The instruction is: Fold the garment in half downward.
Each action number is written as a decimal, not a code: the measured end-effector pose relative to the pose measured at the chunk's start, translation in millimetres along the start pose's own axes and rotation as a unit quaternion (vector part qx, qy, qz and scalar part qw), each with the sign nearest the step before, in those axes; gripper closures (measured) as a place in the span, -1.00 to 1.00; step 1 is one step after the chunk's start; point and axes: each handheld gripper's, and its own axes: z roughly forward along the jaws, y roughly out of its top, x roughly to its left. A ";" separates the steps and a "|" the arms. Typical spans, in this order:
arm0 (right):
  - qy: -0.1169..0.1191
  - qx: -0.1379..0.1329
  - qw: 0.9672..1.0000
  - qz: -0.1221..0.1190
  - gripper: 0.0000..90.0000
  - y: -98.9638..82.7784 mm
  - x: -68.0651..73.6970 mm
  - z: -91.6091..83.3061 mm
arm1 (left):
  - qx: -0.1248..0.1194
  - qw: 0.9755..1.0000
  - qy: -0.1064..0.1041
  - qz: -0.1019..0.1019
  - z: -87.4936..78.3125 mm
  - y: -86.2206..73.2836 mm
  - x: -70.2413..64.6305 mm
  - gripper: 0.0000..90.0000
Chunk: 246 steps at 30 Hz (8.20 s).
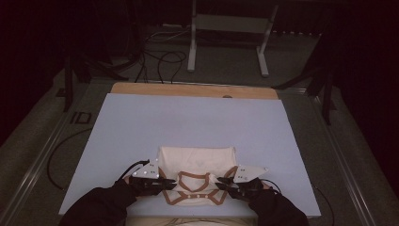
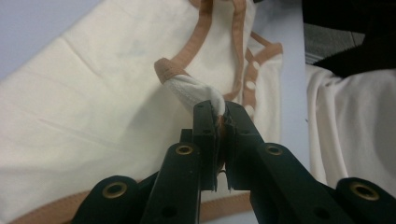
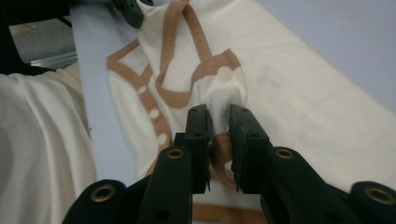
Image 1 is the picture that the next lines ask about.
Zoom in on person's left hand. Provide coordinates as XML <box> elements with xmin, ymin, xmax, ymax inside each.
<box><xmin>123</xmin><ymin>176</ymin><xmax>139</xmax><ymax>197</ymax></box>

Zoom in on white baby bodysuit brown trim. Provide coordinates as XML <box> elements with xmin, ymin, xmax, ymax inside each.
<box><xmin>156</xmin><ymin>145</ymin><xmax>238</xmax><ymax>207</ymax></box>

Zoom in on long black floor cable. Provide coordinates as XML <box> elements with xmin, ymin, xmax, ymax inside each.
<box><xmin>46</xmin><ymin>127</ymin><xmax>93</xmax><ymax>191</ymax></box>

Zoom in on black looped floor cable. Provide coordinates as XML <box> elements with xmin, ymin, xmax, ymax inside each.
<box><xmin>156</xmin><ymin>51</ymin><xmax>187</xmax><ymax>84</ymax></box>

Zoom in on aluminium floor rail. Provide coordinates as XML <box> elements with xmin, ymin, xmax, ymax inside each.
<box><xmin>0</xmin><ymin>81</ymin><xmax>92</xmax><ymax>226</ymax></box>
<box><xmin>310</xmin><ymin>93</ymin><xmax>377</xmax><ymax>226</ymax></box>

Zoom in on person's right hand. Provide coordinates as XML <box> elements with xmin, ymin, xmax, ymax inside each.
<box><xmin>259</xmin><ymin>181</ymin><xmax>280</xmax><ymax>196</ymax></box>

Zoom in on white metal stand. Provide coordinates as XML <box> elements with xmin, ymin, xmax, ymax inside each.
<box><xmin>186</xmin><ymin>0</ymin><xmax>279</xmax><ymax>78</ymax></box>

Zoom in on left hand-held gripper cable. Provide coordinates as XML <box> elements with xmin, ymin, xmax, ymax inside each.
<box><xmin>119</xmin><ymin>159</ymin><xmax>151</xmax><ymax>180</ymax></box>

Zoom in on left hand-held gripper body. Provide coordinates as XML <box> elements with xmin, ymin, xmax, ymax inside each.
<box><xmin>129</xmin><ymin>159</ymin><xmax>166</xmax><ymax>197</ymax></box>

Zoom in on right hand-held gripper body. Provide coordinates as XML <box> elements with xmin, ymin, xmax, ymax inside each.
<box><xmin>230</xmin><ymin>165</ymin><xmax>269</xmax><ymax>202</ymax></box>

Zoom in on hand-held gripper cable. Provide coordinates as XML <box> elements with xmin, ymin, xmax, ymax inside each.
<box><xmin>262</xmin><ymin>178</ymin><xmax>281</xmax><ymax>193</ymax></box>
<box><xmin>119</xmin><ymin>159</ymin><xmax>151</xmax><ymax>180</ymax></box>

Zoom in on light blue mat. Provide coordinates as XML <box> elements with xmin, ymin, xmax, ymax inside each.
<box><xmin>58</xmin><ymin>92</ymin><xmax>322</xmax><ymax>218</ymax></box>

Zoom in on wooden table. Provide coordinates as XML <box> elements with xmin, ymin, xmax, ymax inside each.
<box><xmin>110</xmin><ymin>82</ymin><xmax>279</xmax><ymax>101</ymax></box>

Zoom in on black tripod stand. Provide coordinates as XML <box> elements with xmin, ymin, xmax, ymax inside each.
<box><xmin>62</xmin><ymin>46</ymin><xmax>130</xmax><ymax>112</ymax></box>
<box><xmin>272</xmin><ymin>31</ymin><xmax>338</xmax><ymax>126</ymax></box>

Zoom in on white floor cable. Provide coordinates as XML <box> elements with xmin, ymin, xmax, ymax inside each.
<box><xmin>145</xmin><ymin>26</ymin><xmax>192</xmax><ymax>43</ymax></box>

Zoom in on right hand-held gripper cable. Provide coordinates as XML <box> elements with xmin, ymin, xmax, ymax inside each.
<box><xmin>262</xmin><ymin>178</ymin><xmax>281</xmax><ymax>193</ymax></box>

